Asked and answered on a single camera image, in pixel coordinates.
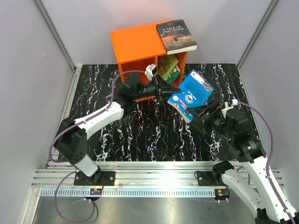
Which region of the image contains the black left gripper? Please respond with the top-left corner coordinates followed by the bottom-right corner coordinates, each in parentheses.
top-left (133, 74), bottom-right (181, 102)

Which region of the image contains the orange two-compartment shelf box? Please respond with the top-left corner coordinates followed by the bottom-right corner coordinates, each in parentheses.
top-left (111, 23), bottom-right (187, 101)

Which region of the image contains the right black connector box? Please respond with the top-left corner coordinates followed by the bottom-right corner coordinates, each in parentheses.
top-left (214, 189), bottom-right (230, 200)

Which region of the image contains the A Tale of Two Cities book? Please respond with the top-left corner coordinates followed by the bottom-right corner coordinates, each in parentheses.
top-left (156, 19), bottom-right (197, 55)

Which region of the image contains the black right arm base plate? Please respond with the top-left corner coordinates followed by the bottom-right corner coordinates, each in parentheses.
top-left (194, 171), bottom-right (228, 188)

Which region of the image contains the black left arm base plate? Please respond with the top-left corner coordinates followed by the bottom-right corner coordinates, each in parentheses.
top-left (74, 171), bottom-right (116, 186)

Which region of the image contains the black connector box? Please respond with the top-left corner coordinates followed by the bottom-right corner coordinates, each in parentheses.
top-left (90, 189), bottom-right (102, 196)
top-left (214, 189), bottom-right (230, 200)

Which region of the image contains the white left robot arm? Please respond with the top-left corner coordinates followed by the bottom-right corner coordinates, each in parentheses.
top-left (50, 64), bottom-right (181, 185)

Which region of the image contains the blue book with round badges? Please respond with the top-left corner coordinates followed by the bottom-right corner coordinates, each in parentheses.
top-left (167, 70), bottom-right (214, 123)

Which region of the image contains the slotted white cable duct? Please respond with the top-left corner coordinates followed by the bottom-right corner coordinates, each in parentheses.
top-left (41, 188), bottom-right (215, 198)

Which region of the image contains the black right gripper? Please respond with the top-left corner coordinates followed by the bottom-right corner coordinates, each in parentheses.
top-left (185, 99), bottom-right (234, 140)

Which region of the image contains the left black connector box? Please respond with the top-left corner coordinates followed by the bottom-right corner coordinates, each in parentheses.
top-left (90, 189), bottom-right (102, 196)

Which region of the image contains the green coin cover book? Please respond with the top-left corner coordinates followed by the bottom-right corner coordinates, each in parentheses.
top-left (166, 65), bottom-right (181, 84)

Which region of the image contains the lime green spine book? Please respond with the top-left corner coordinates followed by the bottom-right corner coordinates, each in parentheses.
top-left (157, 55), bottom-right (179, 81)

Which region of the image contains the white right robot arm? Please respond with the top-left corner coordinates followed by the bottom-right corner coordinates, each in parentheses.
top-left (187, 100), bottom-right (299, 224)

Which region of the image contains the aluminium rail frame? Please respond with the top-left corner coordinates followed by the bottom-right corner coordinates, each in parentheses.
top-left (30, 64), bottom-right (290, 224)

